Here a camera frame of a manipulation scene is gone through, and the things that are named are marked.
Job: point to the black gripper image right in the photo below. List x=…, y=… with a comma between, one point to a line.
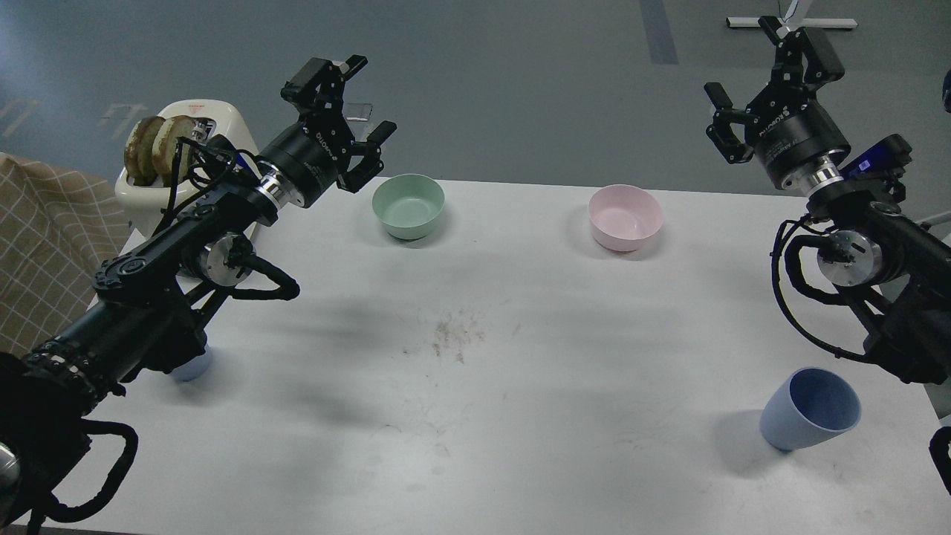
x=786, y=127

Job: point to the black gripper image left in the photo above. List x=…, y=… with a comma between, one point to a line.
x=316, y=152

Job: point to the blue cup starting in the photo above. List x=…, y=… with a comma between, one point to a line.
x=194, y=368
x=813, y=405

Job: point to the white desk foot bar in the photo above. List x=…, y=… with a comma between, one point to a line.
x=795, y=15

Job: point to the green bowl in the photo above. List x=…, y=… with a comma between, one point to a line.
x=409, y=206

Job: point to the right toast slice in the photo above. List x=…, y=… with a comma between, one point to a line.
x=164, y=145

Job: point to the toast slice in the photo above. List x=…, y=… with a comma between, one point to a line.
x=137, y=155
x=164, y=145

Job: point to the pink bowl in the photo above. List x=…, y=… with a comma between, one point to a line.
x=624, y=218

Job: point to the left toast slice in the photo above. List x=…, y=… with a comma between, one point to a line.
x=137, y=155

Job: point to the cream white toaster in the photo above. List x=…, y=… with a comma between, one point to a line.
x=198, y=226

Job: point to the beige checkered cloth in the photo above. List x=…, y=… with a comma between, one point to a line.
x=57, y=226

